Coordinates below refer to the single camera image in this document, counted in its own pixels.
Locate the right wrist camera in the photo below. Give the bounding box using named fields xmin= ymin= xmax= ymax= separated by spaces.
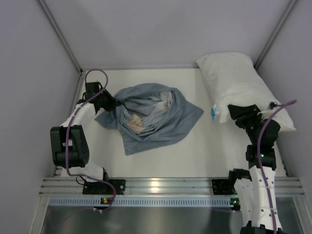
xmin=268 ymin=102 xmax=279 ymax=110

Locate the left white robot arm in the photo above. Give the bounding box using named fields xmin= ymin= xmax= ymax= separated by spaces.
xmin=50 ymin=81 xmax=119 ymax=186

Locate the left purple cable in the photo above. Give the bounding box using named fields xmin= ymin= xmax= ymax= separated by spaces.
xmin=64 ymin=69 xmax=117 ymax=212

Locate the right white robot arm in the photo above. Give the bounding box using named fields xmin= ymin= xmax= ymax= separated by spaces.
xmin=228 ymin=105 xmax=283 ymax=234

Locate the slotted cable duct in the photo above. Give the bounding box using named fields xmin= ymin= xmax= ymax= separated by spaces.
xmin=49 ymin=196 xmax=240 ymax=208

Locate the purple cable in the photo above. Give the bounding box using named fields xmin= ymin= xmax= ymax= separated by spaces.
xmin=258 ymin=99 xmax=297 ymax=234
xmin=64 ymin=69 xmax=117 ymax=212

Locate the right aluminium frame post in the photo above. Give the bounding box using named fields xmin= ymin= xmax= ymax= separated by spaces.
xmin=253 ymin=0 xmax=300 ymax=71

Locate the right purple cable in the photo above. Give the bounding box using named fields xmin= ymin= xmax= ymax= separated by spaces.
xmin=258 ymin=99 xmax=297 ymax=234

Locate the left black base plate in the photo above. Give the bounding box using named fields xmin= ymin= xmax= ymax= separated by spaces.
xmin=82 ymin=179 xmax=126 ymax=195

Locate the aluminium mounting rail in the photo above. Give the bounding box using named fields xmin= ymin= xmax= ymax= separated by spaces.
xmin=39 ymin=177 xmax=304 ymax=197

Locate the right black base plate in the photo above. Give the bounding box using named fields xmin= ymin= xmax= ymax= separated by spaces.
xmin=212 ymin=179 xmax=236 ymax=195

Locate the white pillow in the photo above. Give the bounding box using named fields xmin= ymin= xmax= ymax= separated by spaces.
xmin=196 ymin=52 xmax=281 ymax=123

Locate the left aluminium frame post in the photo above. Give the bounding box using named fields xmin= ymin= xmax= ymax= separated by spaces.
xmin=36 ymin=0 xmax=83 ymax=74

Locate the blue pillowcase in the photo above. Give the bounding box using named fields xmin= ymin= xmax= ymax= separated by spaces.
xmin=96 ymin=83 xmax=204 ymax=156

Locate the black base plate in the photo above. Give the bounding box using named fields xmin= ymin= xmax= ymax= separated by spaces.
xmin=212 ymin=179 xmax=236 ymax=195
xmin=82 ymin=179 xmax=126 ymax=195

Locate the aluminium frame post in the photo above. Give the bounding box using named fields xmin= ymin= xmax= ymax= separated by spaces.
xmin=253 ymin=0 xmax=300 ymax=71
xmin=36 ymin=0 xmax=83 ymax=74

